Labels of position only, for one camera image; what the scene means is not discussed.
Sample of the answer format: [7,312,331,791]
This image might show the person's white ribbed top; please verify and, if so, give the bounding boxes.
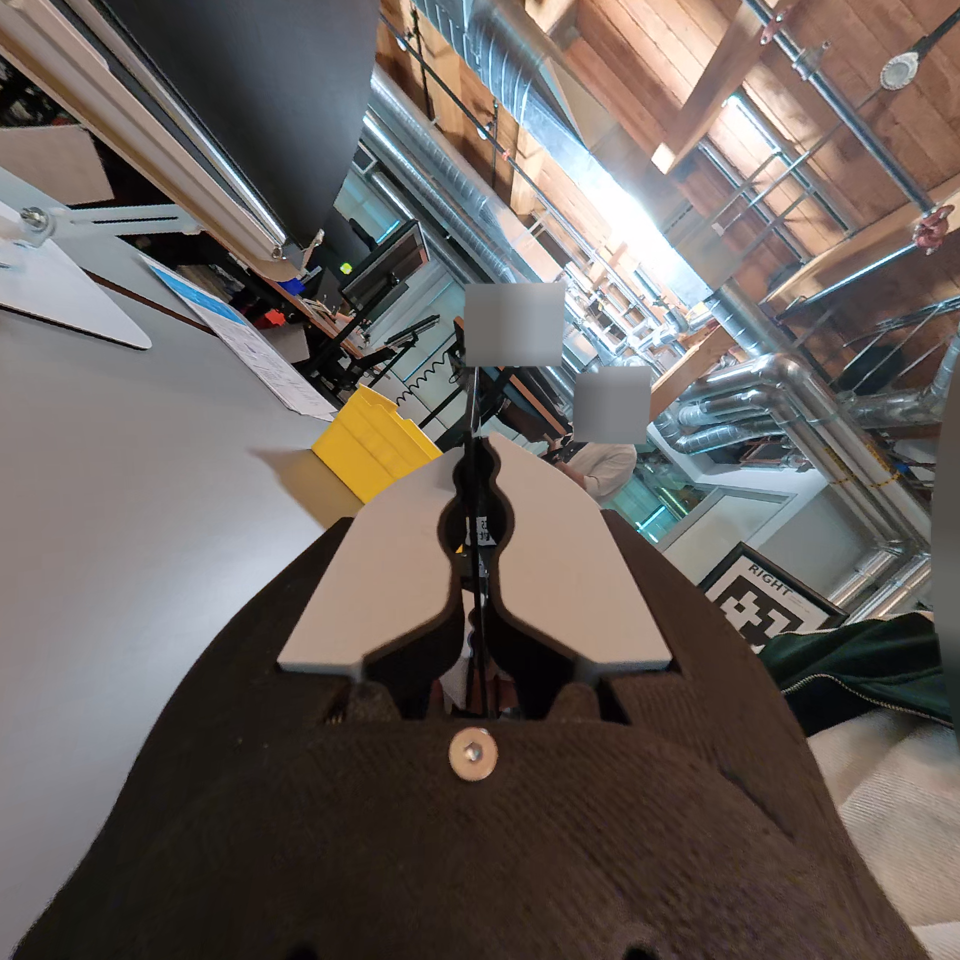
[806,705,960,931]

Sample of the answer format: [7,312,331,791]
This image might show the coiled black cable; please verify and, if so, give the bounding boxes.
[396,358,451,406]

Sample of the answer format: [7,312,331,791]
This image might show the raised standing desk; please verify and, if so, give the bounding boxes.
[450,318,575,451]

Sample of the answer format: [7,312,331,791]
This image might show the yellow plastic bin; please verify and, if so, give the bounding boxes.
[311,384,444,505]

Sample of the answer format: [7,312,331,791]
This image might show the grey desk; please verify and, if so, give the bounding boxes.
[0,168,451,939]

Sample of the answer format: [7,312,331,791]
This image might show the black computer monitor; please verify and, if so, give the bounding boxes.
[341,221,432,316]

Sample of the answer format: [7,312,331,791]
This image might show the printed paper sheet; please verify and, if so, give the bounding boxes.
[138,255,339,421]

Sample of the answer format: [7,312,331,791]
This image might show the framed tag sign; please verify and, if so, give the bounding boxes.
[697,541,849,650]

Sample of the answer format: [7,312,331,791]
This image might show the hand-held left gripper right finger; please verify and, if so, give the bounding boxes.
[480,432,674,687]

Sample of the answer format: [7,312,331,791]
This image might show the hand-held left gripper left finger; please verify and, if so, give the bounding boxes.
[276,441,479,684]

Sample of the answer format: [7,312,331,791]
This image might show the person's green jacket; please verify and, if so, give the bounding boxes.
[757,611,954,740]

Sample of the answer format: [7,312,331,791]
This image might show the large ribbed silver duct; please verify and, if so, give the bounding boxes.
[416,0,605,155]

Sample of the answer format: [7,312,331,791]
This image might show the silver ventilation ducts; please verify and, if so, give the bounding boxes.
[648,352,942,609]

